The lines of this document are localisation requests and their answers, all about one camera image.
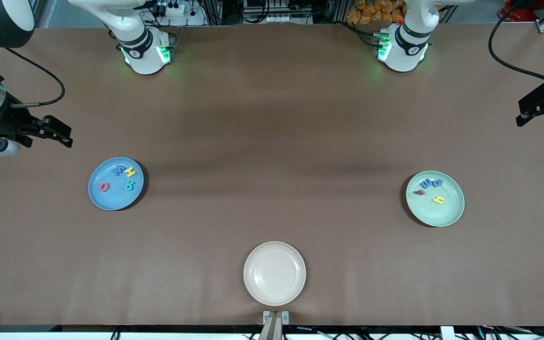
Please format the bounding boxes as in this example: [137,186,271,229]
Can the red object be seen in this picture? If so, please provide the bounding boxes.
[498,0,544,23]

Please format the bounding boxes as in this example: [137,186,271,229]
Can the beige plate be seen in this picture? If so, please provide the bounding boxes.
[243,241,306,306]

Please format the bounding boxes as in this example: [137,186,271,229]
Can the orange snack packs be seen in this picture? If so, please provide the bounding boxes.
[347,0,407,25]

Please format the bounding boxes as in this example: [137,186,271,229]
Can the white power strip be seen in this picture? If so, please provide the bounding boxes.
[152,0,206,26]

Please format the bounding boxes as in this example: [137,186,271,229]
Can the green plate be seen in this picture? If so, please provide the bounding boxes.
[405,170,465,228]

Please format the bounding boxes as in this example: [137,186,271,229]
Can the black table edge rail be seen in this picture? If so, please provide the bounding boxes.
[0,324,544,334]

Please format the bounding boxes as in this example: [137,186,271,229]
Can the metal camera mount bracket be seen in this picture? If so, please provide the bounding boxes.
[263,310,290,340]

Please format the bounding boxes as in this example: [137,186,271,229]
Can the blue plate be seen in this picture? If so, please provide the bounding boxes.
[88,157,145,211]

